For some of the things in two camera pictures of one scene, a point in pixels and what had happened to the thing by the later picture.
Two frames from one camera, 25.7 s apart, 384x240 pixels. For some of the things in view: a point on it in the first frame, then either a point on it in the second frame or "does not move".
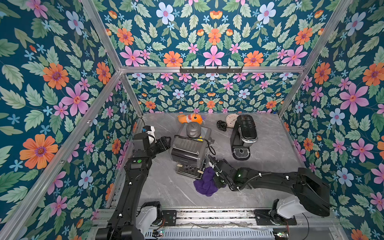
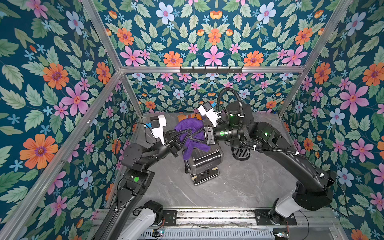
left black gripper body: (158, 147) → (168, 147)
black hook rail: (211, 71) does not move
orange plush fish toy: (192, 117) does not move
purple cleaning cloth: (206, 185) → (192, 124)
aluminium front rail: (244, 218) does not move
